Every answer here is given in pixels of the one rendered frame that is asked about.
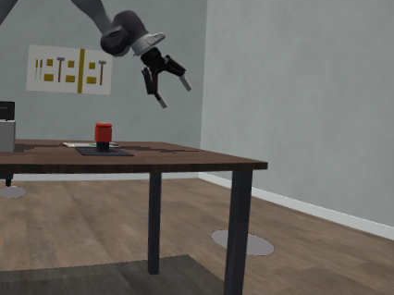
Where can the red self-inking stamp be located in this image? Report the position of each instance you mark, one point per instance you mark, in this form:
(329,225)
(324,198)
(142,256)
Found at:
(103,135)

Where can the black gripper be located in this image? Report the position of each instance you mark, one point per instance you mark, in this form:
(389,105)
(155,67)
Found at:
(156,63)

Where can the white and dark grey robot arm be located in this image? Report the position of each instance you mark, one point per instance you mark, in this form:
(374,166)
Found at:
(124,32)

